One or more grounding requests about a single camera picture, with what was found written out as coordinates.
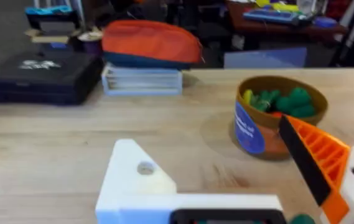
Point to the left gripper right finger orange wedge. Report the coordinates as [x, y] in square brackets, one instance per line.
[326, 168]

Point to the left gripper left finger white block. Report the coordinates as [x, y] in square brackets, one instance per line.
[133, 180]

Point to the green round toy vegetable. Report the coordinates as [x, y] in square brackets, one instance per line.
[301, 219]

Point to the brown toy tub blue label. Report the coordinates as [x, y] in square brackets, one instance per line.
[270, 124]

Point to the clear plastic drawer box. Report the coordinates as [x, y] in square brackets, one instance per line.
[142, 80]

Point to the pale blue flat panel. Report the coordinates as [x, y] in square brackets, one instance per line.
[265, 58]

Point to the orange and navy zip pouch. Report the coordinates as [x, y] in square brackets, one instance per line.
[150, 44]

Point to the black hard case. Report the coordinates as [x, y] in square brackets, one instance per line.
[40, 76]

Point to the purple tape roll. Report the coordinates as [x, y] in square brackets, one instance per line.
[90, 41]

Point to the dark wooden desk with clutter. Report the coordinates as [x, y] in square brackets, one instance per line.
[282, 21]

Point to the black box with blue cloth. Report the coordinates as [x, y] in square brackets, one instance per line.
[53, 18]

